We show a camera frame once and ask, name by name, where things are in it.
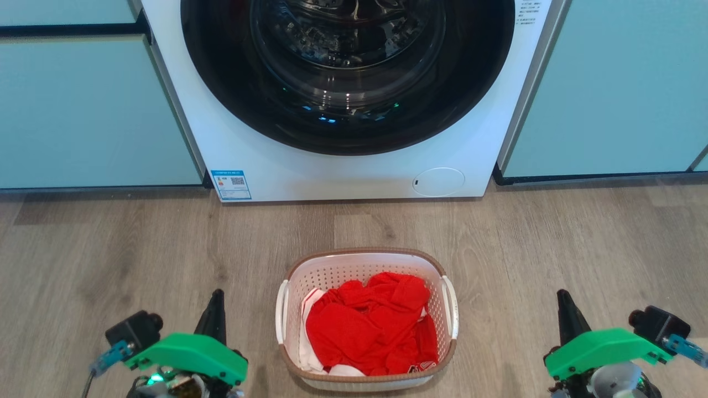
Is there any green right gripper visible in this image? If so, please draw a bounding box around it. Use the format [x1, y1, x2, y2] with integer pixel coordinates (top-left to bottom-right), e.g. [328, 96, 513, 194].
[543, 289, 673, 382]

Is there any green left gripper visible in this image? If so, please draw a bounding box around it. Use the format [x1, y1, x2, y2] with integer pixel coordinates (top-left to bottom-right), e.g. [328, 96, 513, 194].
[124, 289, 248, 386]

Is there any white perforated laundry basket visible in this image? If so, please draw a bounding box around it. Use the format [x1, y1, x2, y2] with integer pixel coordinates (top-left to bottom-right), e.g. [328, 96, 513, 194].
[275, 247, 460, 392]

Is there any white garment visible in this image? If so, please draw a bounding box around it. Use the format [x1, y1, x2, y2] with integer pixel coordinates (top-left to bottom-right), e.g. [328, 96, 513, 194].
[299, 287, 366, 378]

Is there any blue energy label sticker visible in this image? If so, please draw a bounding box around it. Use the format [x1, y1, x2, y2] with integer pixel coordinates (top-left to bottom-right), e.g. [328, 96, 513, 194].
[211, 170, 252, 201]

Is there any red garment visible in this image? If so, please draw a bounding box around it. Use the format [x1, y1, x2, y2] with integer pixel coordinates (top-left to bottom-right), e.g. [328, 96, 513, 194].
[305, 272, 439, 376]

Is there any round white filter cover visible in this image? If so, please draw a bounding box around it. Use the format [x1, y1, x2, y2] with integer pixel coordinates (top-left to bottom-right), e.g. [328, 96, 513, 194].
[412, 167, 466, 197]

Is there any white front-load washing machine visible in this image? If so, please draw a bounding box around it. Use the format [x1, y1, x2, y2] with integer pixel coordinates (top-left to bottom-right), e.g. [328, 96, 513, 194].
[141, 0, 570, 203]

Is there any black round washer door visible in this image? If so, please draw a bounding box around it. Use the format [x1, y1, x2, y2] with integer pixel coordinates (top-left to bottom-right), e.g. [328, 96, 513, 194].
[180, 0, 516, 156]

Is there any wide pale teal cabinet door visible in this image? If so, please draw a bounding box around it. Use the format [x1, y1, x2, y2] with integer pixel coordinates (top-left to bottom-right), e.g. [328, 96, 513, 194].
[497, 0, 708, 181]

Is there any large pale teal cabinet door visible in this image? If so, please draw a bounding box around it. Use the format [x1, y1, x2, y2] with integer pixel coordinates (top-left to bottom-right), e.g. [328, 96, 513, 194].
[0, 34, 204, 190]

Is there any printed text label on washer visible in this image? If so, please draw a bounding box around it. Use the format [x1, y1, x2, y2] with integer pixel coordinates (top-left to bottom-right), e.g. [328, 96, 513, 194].
[516, 0, 549, 26]

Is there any pale teal cabinet drawer front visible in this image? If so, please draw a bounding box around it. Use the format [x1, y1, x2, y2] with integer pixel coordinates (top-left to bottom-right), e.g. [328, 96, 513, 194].
[0, 0, 139, 27]

